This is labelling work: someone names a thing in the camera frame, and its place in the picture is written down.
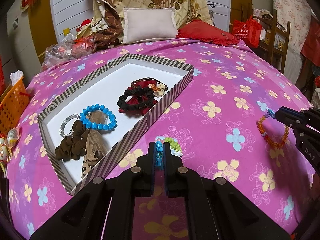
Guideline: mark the beige floral quilt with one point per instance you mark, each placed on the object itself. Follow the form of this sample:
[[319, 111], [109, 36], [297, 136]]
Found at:
[[108, 20]]

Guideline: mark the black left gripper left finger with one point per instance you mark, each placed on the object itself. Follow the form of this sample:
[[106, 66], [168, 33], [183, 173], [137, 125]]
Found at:
[[146, 177]]

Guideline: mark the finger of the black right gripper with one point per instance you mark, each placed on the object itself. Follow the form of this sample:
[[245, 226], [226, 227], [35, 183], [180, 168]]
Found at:
[[290, 117]]

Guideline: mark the striped white jewelry box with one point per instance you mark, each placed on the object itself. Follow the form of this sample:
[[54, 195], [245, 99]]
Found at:
[[103, 87]]

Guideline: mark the orange plastic basket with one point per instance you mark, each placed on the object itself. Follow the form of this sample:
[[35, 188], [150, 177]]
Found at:
[[12, 106]]

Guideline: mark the red pillow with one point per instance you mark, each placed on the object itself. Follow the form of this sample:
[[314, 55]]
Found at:
[[204, 32]]

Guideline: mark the wooden chair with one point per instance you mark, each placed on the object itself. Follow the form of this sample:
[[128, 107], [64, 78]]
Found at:
[[273, 48]]

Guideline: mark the brown scrunchie with ribbon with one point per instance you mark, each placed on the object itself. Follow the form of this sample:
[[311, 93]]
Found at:
[[81, 142]]

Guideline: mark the black scrunchie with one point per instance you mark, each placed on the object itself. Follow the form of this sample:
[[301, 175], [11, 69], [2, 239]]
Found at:
[[136, 99]]

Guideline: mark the white small pillow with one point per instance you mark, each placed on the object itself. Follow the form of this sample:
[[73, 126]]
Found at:
[[142, 25]]

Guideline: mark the pink floral bedsheet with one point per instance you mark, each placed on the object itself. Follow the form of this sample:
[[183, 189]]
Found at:
[[213, 124]]

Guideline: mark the red gift bag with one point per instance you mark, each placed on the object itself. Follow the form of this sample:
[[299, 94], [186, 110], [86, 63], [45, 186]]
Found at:
[[248, 31]]

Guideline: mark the white tissue in basket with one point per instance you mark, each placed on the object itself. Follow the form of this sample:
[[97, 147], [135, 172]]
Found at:
[[16, 76]]

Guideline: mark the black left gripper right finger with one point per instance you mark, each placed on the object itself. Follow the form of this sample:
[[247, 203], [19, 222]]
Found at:
[[173, 178]]

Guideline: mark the clear plastic bag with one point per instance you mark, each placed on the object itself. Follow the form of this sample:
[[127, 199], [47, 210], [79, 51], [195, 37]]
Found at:
[[68, 49]]

